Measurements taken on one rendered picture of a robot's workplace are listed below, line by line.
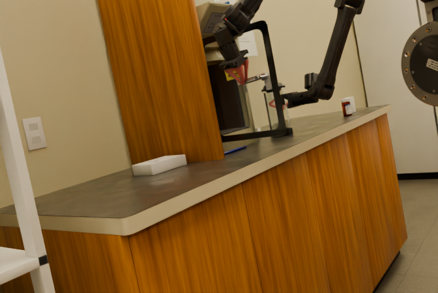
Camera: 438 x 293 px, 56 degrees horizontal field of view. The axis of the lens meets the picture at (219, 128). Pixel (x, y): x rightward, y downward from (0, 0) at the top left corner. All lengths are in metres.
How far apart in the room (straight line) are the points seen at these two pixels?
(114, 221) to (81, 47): 1.01
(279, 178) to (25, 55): 1.02
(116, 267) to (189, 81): 0.77
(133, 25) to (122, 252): 1.01
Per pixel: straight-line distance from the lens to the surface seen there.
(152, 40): 1.64
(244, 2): 1.37
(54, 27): 1.77
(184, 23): 1.52
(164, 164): 1.47
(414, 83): 1.14
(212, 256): 1.17
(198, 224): 1.12
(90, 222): 1.02
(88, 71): 1.80
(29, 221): 0.87
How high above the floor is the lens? 1.14
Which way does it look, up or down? 4 degrees down
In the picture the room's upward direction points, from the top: 11 degrees counter-clockwise
